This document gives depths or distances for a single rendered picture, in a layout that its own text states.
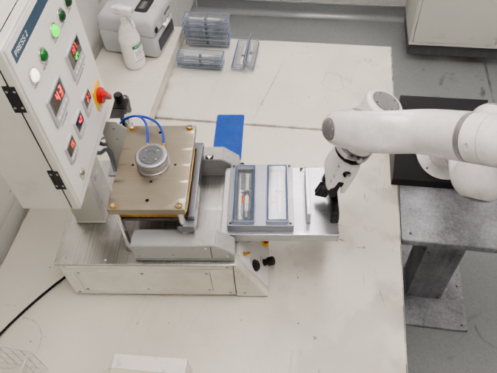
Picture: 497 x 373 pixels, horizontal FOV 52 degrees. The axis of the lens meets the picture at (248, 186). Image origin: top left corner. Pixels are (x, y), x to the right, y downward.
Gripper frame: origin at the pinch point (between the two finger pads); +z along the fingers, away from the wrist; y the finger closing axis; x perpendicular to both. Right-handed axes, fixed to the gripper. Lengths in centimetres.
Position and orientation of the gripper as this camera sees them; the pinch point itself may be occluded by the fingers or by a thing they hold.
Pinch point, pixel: (322, 189)
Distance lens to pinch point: 131.5
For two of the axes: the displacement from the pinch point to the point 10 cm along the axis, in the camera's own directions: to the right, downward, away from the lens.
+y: 0.3, -7.8, 6.2
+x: -9.5, -2.1, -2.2
